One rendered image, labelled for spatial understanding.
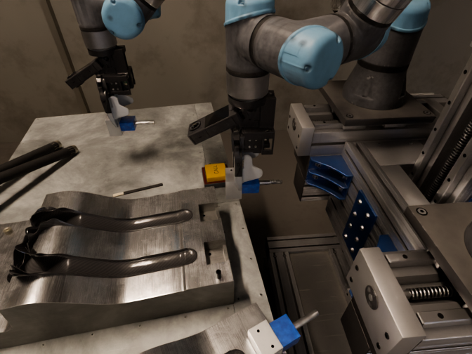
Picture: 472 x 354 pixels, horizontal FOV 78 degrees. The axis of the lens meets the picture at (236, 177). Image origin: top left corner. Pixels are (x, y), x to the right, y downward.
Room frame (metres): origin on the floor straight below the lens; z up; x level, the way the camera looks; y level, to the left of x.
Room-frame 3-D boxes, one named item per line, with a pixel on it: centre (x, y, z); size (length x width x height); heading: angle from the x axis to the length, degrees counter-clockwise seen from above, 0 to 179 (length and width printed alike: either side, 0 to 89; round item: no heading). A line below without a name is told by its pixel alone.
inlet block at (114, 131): (0.76, 0.31, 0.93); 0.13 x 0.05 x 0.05; 95
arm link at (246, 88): (0.50, -0.02, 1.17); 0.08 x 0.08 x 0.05
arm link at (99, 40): (0.76, 0.33, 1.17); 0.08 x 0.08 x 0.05
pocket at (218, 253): (0.34, 0.04, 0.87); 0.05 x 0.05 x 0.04; 11
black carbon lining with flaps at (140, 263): (0.35, 0.26, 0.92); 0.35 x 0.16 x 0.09; 101
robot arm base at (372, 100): (0.72, -0.36, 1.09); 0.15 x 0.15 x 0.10
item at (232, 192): (0.50, -0.04, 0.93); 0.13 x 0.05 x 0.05; 93
